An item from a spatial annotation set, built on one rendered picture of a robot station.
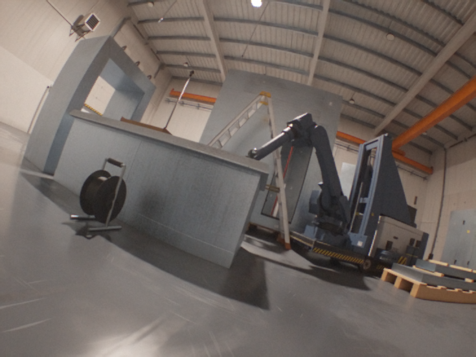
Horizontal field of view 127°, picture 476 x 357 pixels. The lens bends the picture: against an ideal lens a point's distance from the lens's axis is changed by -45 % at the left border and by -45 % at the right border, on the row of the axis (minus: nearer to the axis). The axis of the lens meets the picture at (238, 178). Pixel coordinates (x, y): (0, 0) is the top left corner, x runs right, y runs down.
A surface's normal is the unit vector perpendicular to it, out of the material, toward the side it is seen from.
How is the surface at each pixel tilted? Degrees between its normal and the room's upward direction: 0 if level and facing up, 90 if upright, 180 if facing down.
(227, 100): 90
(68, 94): 90
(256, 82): 90
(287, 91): 90
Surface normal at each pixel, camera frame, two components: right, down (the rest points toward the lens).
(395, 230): 0.08, -0.10
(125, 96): -0.14, -0.18
